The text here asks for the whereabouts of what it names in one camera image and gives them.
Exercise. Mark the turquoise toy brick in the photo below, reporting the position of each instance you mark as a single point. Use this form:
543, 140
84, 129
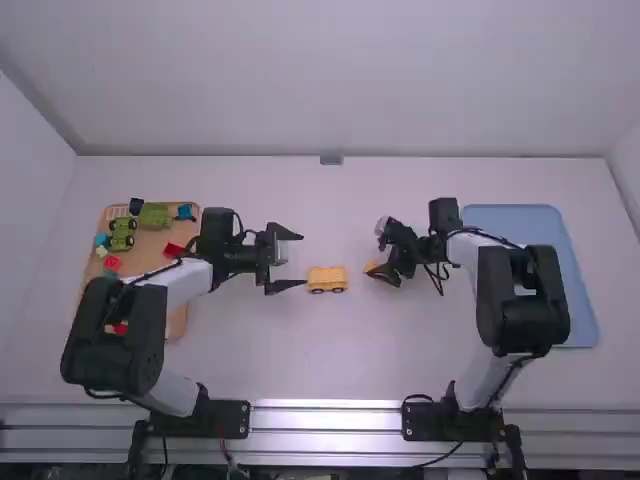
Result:
110, 276

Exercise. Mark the white toy brick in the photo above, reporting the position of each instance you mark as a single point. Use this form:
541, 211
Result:
118, 210

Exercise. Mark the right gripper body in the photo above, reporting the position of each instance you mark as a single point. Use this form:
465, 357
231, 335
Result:
402, 247

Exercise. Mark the lime green toy brick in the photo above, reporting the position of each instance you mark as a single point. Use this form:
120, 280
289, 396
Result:
154, 216

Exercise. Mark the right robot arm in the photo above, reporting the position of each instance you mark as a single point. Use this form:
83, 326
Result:
520, 300

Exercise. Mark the silver rails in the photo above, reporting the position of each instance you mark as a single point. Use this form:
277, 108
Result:
325, 425

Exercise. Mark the tan tray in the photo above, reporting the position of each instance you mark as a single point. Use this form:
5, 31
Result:
145, 260

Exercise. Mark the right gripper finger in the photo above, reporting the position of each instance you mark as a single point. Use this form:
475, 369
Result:
390, 276

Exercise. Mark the yellow toy brick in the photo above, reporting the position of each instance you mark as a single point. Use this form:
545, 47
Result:
371, 268

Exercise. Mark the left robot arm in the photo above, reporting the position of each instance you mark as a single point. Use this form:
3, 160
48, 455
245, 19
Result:
185, 275

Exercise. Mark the blue mat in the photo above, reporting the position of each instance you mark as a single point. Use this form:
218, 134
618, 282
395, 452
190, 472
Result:
575, 240

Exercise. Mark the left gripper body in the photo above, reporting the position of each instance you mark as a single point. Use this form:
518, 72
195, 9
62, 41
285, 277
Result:
265, 257

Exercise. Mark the dark blue toy brick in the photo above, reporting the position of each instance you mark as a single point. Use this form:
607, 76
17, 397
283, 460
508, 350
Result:
136, 205

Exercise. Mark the green toy car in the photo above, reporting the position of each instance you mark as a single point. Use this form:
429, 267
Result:
122, 235

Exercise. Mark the red toy brick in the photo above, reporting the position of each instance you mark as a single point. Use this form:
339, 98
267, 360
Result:
173, 250
120, 329
112, 264

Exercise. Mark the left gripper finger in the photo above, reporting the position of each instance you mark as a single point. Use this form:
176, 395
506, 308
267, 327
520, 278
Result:
280, 288
280, 232

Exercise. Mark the yellow toy car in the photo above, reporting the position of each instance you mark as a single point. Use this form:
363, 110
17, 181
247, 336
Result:
327, 277

